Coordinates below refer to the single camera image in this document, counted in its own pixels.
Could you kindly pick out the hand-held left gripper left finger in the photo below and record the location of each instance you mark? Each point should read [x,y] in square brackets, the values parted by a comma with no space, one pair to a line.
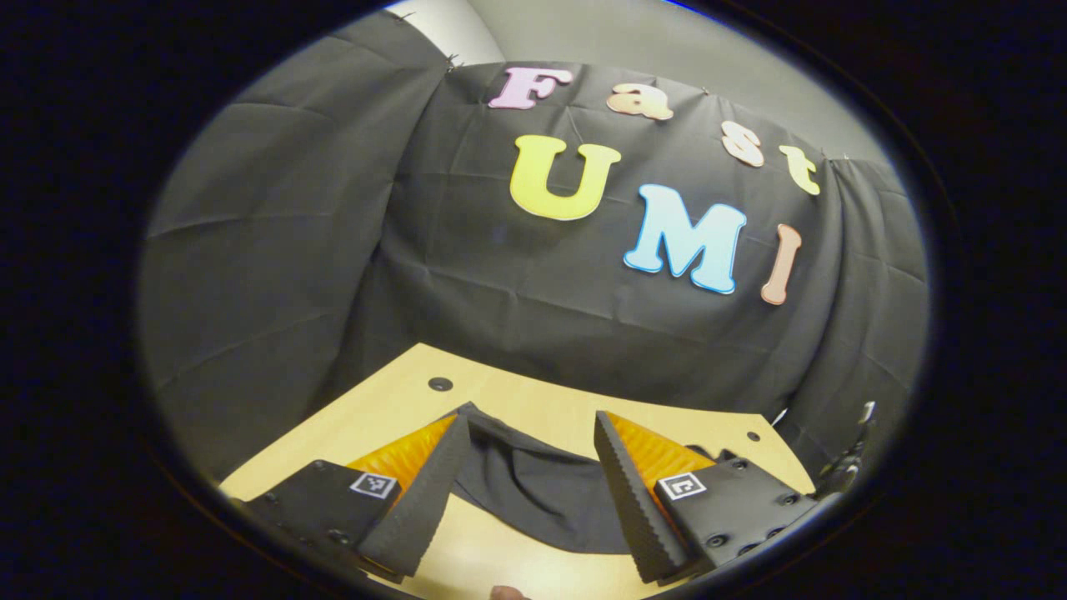
[429,500]

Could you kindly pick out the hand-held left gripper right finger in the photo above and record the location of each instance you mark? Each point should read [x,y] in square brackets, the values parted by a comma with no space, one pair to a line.
[629,500]

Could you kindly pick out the black jeans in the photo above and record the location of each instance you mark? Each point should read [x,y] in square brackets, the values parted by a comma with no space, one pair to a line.
[533,492]

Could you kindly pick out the black backdrop cloth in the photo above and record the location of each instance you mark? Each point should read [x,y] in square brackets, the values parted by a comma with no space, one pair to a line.
[292,250]

